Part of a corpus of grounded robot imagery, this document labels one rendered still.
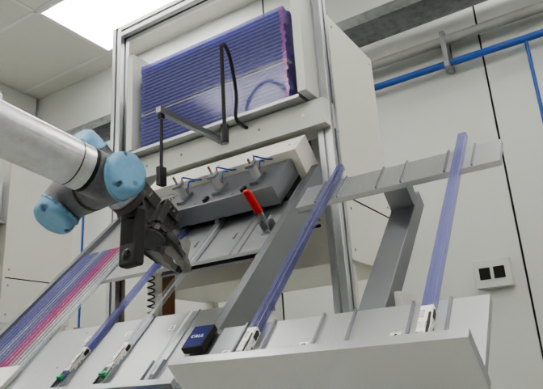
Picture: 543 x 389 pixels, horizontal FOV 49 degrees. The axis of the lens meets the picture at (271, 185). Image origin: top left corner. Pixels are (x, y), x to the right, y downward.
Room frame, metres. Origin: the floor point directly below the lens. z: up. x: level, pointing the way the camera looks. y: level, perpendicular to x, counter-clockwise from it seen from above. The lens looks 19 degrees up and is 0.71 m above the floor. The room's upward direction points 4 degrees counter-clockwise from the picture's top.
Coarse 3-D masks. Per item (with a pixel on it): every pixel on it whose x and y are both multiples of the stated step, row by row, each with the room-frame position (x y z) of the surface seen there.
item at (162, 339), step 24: (192, 312) 1.10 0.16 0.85; (216, 312) 1.06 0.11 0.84; (72, 336) 1.25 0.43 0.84; (120, 336) 1.16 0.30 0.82; (144, 336) 1.11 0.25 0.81; (168, 336) 1.07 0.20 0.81; (48, 360) 1.22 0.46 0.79; (96, 360) 1.13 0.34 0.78; (144, 360) 1.05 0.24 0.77; (168, 360) 1.02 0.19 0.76; (24, 384) 1.18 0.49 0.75; (48, 384) 1.14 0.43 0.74; (72, 384) 1.10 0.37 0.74
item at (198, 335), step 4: (196, 328) 0.96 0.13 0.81; (200, 328) 0.95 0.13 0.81; (204, 328) 0.95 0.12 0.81; (208, 328) 0.94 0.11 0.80; (192, 332) 0.95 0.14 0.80; (196, 332) 0.95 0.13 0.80; (200, 332) 0.94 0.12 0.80; (204, 332) 0.94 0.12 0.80; (192, 336) 0.94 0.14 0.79; (196, 336) 0.94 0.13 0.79; (200, 336) 0.93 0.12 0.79; (204, 336) 0.93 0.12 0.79; (188, 340) 0.94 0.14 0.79; (192, 340) 0.94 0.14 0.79; (196, 340) 0.93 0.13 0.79; (200, 340) 0.93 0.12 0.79; (184, 344) 0.94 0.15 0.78; (188, 344) 0.93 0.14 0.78; (192, 344) 0.93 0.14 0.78; (196, 344) 0.92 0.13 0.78; (200, 344) 0.92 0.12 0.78
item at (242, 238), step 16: (272, 208) 1.30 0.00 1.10; (208, 224) 1.39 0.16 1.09; (224, 224) 1.35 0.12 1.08; (240, 224) 1.31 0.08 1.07; (256, 224) 1.27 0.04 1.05; (112, 240) 1.61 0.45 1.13; (192, 240) 1.36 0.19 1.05; (224, 240) 1.28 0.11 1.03; (240, 240) 1.24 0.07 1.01; (256, 240) 1.21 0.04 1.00; (144, 256) 1.42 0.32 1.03; (208, 256) 1.25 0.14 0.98; (224, 256) 1.23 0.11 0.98; (240, 256) 1.29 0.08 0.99; (112, 272) 1.43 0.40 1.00; (128, 272) 1.38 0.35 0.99; (144, 272) 1.34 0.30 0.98; (160, 272) 1.33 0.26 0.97
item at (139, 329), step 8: (216, 224) 1.34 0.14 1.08; (208, 232) 1.32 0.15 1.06; (216, 232) 1.33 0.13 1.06; (208, 240) 1.31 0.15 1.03; (200, 248) 1.28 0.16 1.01; (192, 256) 1.26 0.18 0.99; (192, 264) 1.26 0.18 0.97; (184, 272) 1.23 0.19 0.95; (176, 280) 1.21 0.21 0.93; (168, 288) 1.20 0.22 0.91; (160, 296) 1.18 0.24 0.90; (168, 296) 1.19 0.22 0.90; (160, 304) 1.17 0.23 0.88; (152, 312) 1.15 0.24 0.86; (144, 320) 1.14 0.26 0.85; (136, 328) 1.13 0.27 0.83; (144, 328) 1.13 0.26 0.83; (128, 336) 1.12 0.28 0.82; (136, 336) 1.11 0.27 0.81; (104, 368) 1.07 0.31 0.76; (104, 376) 1.05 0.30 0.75
